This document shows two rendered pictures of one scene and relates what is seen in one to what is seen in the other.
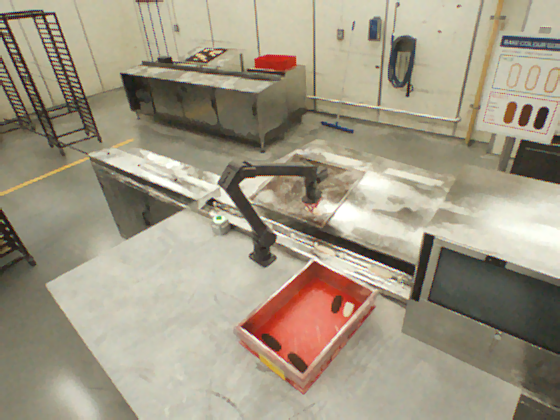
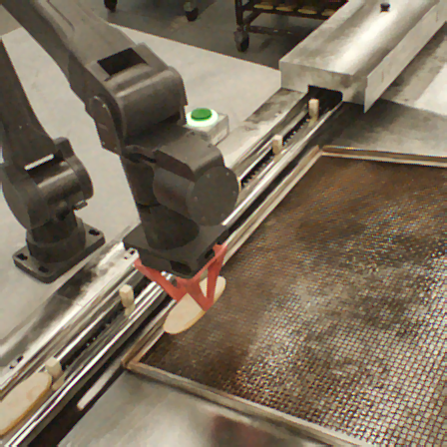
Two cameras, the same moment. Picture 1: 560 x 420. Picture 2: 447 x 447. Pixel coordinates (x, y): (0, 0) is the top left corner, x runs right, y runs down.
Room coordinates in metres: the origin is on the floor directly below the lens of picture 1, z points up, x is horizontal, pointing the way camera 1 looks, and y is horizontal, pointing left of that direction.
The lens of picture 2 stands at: (1.49, -0.67, 1.49)
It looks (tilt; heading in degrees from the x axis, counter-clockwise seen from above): 38 degrees down; 88
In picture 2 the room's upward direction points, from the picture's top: 6 degrees counter-clockwise
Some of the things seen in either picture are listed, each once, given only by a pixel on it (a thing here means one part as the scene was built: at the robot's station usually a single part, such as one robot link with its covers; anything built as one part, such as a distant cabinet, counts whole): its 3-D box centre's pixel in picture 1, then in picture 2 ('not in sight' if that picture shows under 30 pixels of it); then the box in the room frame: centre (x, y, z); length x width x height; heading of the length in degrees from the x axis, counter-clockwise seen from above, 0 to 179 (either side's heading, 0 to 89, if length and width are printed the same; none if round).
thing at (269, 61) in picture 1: (275, 61); not in sight; (5.28, 0.07, 0.94); 0.51 x 0.36 x 0.13; 56
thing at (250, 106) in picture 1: (211, 90); not in sight; (5.57, 1.11, 0.51); 3.00 x 1.26 x 1.03; 52
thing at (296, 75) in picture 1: (277, 96); not in sight; (5.28, 0.07, 0.44); 0.70 x 0.55 x 0.87; 52
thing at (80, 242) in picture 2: (261, 251); (55, 231); (1.26, 0.14, 0.86); 0.12 x 0.09 x 0.08; 46
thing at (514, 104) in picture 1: (525, 89); not in sight; (1.51, -1.08, 1.50); 0.33 x 0.01 x 0.45; 47
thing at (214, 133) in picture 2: (221, 227); (206, 144); (1.51, 0.37, 0.84); 0.08 x 0.08 x 0.11; 52
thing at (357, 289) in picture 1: (309, 316); not in sight; (0.85, -0.05, 0.88); 0.49 x 0.34 x 0.10; 137
